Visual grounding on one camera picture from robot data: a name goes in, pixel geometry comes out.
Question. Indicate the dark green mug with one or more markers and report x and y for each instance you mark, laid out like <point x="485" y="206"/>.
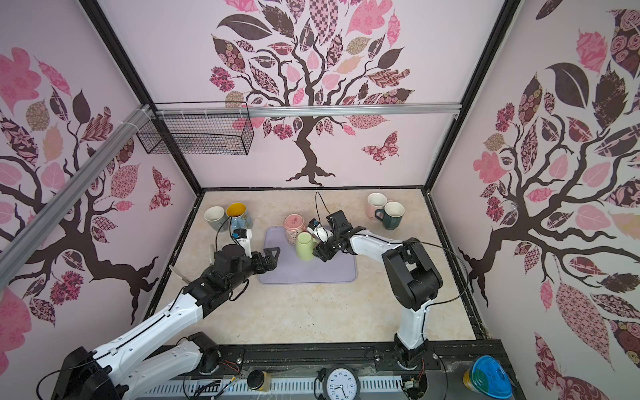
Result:
<point x="391" y="215"/>

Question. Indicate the light green mug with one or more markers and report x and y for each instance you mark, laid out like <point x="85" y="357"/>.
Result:
<point x="305" y="245"/>

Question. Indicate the black wire basket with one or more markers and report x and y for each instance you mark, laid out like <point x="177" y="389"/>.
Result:
<point x="198" y="128"/>

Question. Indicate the lavender plastic tray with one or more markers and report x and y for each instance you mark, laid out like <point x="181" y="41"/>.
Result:
<point x="292" y="270"/>

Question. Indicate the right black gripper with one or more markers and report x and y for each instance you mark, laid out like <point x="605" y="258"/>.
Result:
<point x="332" y="242"/>

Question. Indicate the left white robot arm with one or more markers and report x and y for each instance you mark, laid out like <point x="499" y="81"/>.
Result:
<point x="131" y="364"/>

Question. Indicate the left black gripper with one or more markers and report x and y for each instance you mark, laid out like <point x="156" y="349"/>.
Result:
<point x="272" y="262"/>

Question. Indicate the blue lidded container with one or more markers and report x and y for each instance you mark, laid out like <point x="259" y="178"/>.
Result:
<point x="488" y="377"/>

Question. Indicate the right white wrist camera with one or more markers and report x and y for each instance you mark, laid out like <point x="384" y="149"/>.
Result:
<point x="321" y="233"/>

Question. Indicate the round analog clock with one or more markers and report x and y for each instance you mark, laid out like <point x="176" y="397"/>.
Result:
<point x="341" y="383"/>

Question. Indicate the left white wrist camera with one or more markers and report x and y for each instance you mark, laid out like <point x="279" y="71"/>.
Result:
<point x="243" y="237"/>

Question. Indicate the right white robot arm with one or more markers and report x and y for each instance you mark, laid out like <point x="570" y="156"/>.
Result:
<point x="412" y="275"/>

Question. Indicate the pink patterned mug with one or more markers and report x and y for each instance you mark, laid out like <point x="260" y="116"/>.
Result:
<point x="375" y="201"/>

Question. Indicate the white cable duct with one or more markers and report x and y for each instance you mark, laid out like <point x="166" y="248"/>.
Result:
<point x="280" y="388"/>

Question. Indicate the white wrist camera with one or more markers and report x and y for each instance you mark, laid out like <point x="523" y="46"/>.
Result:
<point x="243" y="237"/>
<point x="321" y="233"/>

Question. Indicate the grey mug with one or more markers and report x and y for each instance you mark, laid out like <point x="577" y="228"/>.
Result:
<point x="216" y="218"/>

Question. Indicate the blue butterfly mug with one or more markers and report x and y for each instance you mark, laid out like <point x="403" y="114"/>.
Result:
<point x="239" y="216"/>

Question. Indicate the pink round mug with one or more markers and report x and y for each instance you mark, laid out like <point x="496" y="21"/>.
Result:
<point x="294" y="224"/>

